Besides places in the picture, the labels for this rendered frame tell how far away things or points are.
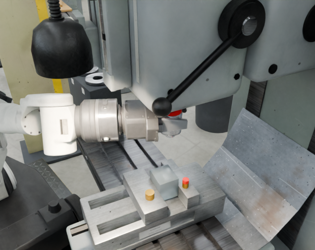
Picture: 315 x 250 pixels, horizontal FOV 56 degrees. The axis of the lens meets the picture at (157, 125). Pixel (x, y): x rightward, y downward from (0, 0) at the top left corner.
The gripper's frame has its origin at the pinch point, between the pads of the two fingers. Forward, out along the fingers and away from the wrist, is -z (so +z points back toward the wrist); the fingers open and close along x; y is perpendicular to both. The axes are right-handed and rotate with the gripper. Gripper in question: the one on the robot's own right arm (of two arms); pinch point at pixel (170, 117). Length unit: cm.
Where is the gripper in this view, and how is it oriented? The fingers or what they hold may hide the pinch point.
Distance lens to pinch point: 62.4
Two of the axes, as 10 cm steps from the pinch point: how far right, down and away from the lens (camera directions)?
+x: -1.0, -5.5, 8.3
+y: -0.1, 8.3, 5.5
